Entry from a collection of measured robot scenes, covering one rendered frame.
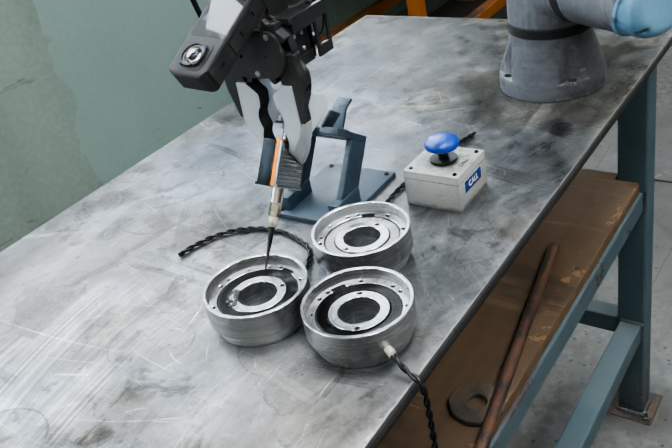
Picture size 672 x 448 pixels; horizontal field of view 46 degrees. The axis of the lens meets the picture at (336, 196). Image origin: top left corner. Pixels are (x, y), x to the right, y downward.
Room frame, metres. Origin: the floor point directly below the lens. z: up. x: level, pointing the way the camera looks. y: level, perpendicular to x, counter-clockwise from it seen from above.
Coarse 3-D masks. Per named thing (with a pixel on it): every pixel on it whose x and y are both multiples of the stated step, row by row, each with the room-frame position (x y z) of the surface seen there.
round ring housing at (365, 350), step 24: (312, 288) 0.62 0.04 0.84; (408, 288) 0.59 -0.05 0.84; (312, 312) 0.60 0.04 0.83; (336, 312) 0.59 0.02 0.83; (360, 312) 0.61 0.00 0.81; (384, 312) 0.58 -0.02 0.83; (408, 312) 0.56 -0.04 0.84; (312, 336) 0.56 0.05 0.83; (336, 336) 0.54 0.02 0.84; (360, 336) 0.54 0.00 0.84; (384, 336) 0.54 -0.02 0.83; (408, 336) 0.55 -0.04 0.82; (336, 360) 0.55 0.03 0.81; (360, 360) 0.54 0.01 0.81; (384, 360) 0.54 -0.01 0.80
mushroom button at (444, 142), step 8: (432, 136) 0.82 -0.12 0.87; (440, 136) 0.81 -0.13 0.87; (448, 136) 0.81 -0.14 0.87; (456, 136) 0.81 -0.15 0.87; (424, 144) 0.81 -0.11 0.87; (432, 144) 0.80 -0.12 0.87; (440, 144) 0.80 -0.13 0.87; (448, 144) 0.80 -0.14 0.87; (456, 144) 0.80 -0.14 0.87; (432, 152) 0.80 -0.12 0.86; (440, 152) 0.79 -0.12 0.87; (448, 152) 0.79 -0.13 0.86
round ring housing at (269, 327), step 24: (240, 264) 0.69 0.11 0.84; (264, 264) 0.69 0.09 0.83; (288, 264) 0.68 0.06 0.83; (216, 288) 0.67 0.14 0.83; (240, 288) 0.66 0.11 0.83; (264, 288) 0.67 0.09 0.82; (216, 312) 0.61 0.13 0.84; (264, 312) 0.60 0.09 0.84; (288, 312) 0.60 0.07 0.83; (240, 336) 0.60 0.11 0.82; (264, 336) 0.59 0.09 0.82
